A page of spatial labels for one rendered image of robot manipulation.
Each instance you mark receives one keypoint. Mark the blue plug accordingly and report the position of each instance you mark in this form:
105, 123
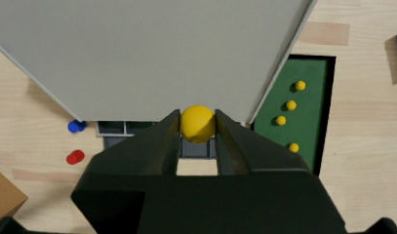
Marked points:
76, 126

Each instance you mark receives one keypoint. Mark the yellow ball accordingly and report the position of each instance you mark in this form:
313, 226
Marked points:
197, 124
280, 120
299, 86
290, 105
293, 147

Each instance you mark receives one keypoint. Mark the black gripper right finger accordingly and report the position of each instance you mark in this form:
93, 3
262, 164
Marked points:
241, 151

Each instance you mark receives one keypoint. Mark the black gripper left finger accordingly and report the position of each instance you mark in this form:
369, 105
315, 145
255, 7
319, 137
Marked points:
153, 151

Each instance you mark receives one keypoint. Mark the red plug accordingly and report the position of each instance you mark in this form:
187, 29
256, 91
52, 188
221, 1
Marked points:
75, 157

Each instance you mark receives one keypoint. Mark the brown cardboard box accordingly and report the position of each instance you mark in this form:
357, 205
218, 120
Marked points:
11, 198

